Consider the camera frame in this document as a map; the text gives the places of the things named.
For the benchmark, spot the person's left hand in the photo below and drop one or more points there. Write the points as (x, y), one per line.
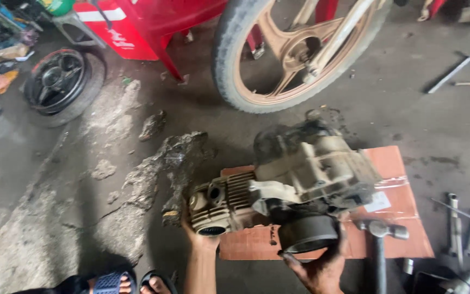
(198, 241)

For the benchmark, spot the person's right hand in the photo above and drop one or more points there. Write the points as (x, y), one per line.
(320, 269)

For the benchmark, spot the motorcycle engine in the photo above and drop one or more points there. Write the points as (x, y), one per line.
(300, 179)

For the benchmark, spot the black sandal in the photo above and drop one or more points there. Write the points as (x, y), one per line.
(157, 281)

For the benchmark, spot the small steel socket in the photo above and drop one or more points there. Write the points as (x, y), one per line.
(408, 266)

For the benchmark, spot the brown cardboard sheet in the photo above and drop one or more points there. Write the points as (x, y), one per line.
(398, 220)

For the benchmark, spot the blue sandal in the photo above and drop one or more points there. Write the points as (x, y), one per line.
(110, 282)

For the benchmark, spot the broken concrete chunk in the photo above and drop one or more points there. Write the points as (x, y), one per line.
(152, 125)

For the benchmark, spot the long steel wrench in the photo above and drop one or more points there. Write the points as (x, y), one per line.
(455, 228)

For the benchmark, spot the thin steel rod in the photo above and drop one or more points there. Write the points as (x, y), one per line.
(463, 213)

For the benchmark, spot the tan alloy motorcycle wheel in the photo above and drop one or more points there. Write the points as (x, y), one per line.
(243, 69)

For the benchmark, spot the black alloy wheel with tyre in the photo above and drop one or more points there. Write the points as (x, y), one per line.
(61, 83)

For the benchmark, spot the red plastic chair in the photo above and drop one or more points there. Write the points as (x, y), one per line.
(157, 24)

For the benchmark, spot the red panel with white stripe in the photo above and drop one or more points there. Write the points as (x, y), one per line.
(112, 32)

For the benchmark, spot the tan motorcycle fork leg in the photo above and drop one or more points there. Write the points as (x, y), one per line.
(337, 36)

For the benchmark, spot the long metal rod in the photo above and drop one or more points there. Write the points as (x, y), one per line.
(457, 69)

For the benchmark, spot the grey metal stool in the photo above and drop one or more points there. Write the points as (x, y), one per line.
(78, 28)

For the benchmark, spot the red chair leg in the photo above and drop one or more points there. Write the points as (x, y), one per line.
(327, 10)

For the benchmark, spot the green plastic container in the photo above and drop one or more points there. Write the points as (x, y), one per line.
(57, 6)

